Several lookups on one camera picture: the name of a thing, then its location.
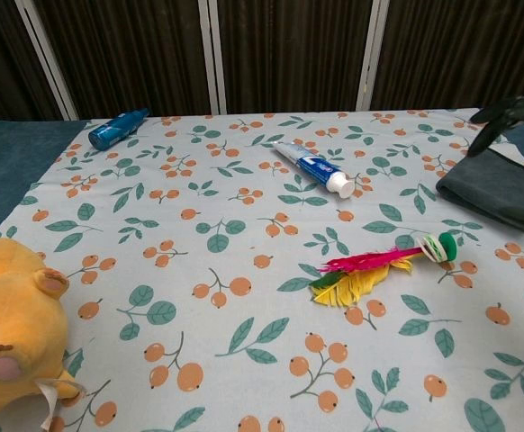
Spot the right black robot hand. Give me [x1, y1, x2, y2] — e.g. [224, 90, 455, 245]
[466, 94, 524, 158]

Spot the colourful feather shuttlecock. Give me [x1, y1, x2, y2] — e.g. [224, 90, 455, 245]
[308, 230, 460, 310]

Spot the floral patterned tablecloth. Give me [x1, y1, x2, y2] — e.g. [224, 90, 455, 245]
[0, 106, 524, 432]

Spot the folded dark grey towel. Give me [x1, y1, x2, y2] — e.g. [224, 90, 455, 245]
[436, 146, 524, 237]

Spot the white blue toothpaste tube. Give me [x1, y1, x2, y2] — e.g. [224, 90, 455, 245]
[272, 139, 356, 200]

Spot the dark folding screen partition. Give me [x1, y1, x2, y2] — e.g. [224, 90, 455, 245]
[0, 0, 524, 126]

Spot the blue spray bottle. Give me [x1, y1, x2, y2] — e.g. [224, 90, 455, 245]
[87, 107, 150, 151]

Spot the yellow plush toy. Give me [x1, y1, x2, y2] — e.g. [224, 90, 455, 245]
[0, 237, 86, 431]

